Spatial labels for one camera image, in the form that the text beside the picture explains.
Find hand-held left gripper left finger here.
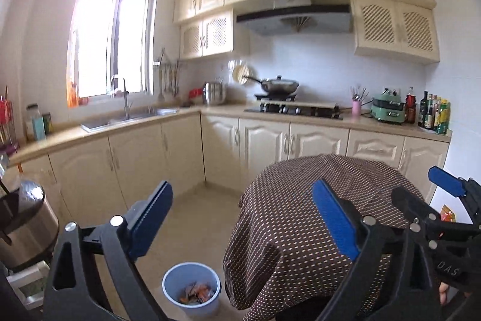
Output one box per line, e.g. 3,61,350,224
43,180,174,321

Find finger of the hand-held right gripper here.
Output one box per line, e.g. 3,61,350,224
428,166,481,228
391,187,445,233

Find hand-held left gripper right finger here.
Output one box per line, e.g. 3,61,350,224
312,178,440,321

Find blue plastic bin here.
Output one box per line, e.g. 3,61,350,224
161,262,222,317

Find pile of colourful snack wrappers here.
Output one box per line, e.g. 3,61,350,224
179,281,216,304

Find person's right hand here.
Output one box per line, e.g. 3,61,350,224
438,281,463,307

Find yellow red carton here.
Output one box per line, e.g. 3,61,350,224
440,204,458,223

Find brown polka-dot covered table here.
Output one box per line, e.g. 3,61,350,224
223,153,431,321

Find cream lower kitchen cabinets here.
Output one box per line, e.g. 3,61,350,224
8,105,452,231

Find row of condiment bottles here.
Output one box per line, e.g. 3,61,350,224
418,91,452,135

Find dark soda bottle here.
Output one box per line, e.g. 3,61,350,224
405,87,418,124

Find green electric cooker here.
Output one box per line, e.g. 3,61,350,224
371,88,406,125

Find stainless steel sink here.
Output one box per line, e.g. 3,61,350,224
81,106,179,133

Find black gas hob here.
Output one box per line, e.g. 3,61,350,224
244,100,344,120

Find chrome sink faucet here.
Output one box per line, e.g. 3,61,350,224
110,75,132,120

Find stainless steel rice cooker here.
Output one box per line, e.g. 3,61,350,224
0,178,60,271

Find white step stool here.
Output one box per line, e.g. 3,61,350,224
5,260,51,308

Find hanging kitchen utensils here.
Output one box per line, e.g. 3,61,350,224
158,63,181,98

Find stainless steel steamer pot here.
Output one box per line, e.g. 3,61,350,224
202,79,227,106

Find orange bottle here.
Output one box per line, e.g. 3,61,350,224
68,78,79,108

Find lidded black wok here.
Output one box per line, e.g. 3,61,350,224
242,75,300,94

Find glass storage jar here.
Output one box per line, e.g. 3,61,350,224
26,103,42,141

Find cream lattice door cabinet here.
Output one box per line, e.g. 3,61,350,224
350,0,441,65
179,9,250,60

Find cream perforated round plate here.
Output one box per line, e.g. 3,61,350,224
231,60,257,85

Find red utensil drying rack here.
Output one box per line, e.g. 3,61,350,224
0,85,19,155

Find kitchen window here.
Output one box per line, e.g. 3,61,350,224
67,0,155,107

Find black range hood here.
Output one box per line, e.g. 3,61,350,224
236,0,353,36

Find wall utensil rack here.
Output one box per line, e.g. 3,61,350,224
152,47,183,68

